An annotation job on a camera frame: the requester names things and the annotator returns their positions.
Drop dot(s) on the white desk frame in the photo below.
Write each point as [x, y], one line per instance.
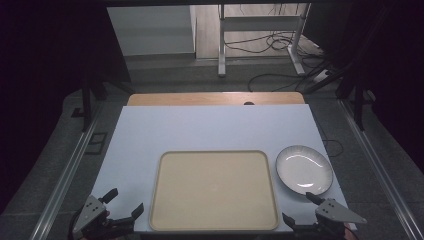
[260, 23]

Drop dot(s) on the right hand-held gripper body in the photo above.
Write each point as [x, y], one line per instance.
[336, 213]

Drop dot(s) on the wooden table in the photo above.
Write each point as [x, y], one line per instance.
[206, 99]

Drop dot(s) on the white table board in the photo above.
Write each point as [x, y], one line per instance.
[200, 130]

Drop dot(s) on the person's right hand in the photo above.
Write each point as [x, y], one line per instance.
[348, 233]

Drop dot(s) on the black metal stand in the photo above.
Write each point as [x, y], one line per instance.
[359, 103]
[87, 100]

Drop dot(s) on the metal floor rail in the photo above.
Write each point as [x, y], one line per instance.
[380, 166]
[63, 180]

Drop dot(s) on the black floor socket plate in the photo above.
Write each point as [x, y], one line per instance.
[96, 143]

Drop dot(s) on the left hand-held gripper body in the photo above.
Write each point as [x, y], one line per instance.
[90, 213]

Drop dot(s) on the white cabinet panel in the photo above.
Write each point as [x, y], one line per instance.
[153, 30]

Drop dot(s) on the beige plastic tray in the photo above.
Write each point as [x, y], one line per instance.
[213, 190]

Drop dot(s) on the white power strip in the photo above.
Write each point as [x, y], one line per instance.
[321, 76]

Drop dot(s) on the white plate with dark rim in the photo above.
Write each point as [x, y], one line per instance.
[304, 170]

